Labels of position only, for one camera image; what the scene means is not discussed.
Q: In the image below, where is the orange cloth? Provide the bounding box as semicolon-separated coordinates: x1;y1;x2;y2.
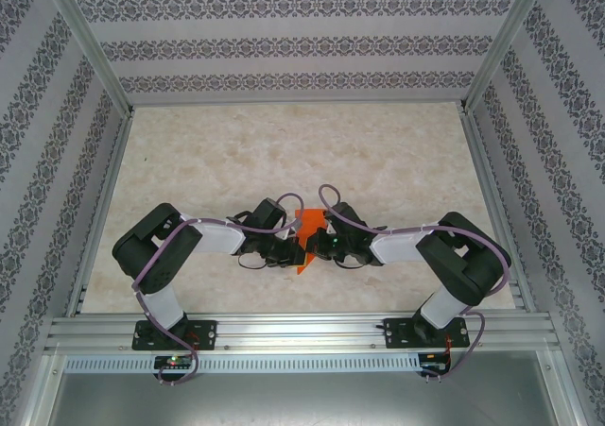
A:
293;207;330;276

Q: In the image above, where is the grey sheet metal panel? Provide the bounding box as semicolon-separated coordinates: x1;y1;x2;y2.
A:
18;349;592;426

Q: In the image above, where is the small circuit board with pins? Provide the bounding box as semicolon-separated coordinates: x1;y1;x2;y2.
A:
420;352;453;375

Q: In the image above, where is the small circuit board green light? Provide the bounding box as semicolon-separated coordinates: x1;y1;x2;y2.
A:
154;355;196;370

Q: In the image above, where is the long aluminium mounting rail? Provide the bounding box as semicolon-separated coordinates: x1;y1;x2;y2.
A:
44;310;562;351

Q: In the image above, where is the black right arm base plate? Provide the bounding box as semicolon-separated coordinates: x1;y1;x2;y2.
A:
384;316;470;350

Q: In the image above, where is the slotted grey cable duct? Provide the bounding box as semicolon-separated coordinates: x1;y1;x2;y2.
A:
63;353;422;374

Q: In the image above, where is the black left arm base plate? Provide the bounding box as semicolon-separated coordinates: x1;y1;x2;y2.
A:
131;319;218;351

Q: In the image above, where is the aluminium side rail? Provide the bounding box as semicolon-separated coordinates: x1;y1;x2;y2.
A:
63;111;136;317
460;109;540;313

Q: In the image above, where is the aluminium frame post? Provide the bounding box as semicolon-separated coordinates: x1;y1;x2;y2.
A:
457;0;554;114
37;0;136;115

